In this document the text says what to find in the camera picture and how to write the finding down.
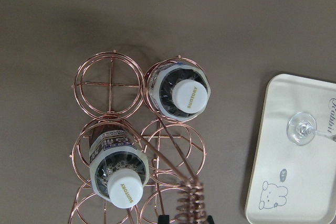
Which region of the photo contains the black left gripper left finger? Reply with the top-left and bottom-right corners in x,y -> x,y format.
157,215 -> 170,224

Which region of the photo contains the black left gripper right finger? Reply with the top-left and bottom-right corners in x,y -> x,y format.
207,216 -> 214,224

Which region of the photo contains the tea bottle middle basket slot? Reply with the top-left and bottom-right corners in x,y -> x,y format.
89,129 -> 149,209

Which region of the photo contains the tea bottle basket slot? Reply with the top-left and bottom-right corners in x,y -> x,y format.
146,60 -> 211,122
89,129 -> 149,209

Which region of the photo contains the tea bottle near basket slot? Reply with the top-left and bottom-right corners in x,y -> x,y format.
146,60 -> 211,122

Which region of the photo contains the cream rabbit serving tray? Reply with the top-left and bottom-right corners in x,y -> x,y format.
245,74 -> 335,223

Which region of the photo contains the clear wine glass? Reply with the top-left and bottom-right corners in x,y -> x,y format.
286,112 -> 335,146

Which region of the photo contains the copper wire bottle basket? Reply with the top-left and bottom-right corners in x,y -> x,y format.
68,51 -> 210,223

